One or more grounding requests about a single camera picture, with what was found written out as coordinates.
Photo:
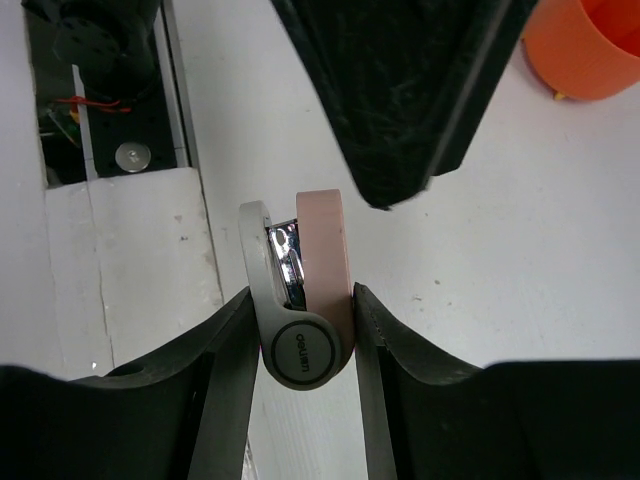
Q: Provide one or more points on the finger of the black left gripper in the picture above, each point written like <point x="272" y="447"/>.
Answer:
<point x="404" y="84"/>

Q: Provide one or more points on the pink white mini stapler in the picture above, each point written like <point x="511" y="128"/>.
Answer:
<point x="299" y="279"/>

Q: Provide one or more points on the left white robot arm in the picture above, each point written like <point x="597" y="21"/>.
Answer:
<point x="113" y="45"/>

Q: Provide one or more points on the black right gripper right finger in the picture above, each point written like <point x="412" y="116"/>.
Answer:
<point x="429" y="415"/>

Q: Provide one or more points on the orange round desk organizer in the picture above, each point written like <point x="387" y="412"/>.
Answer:
<point x="584" y="50"/>

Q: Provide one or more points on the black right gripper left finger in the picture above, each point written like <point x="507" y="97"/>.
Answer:
<point x="178" y="412"/>

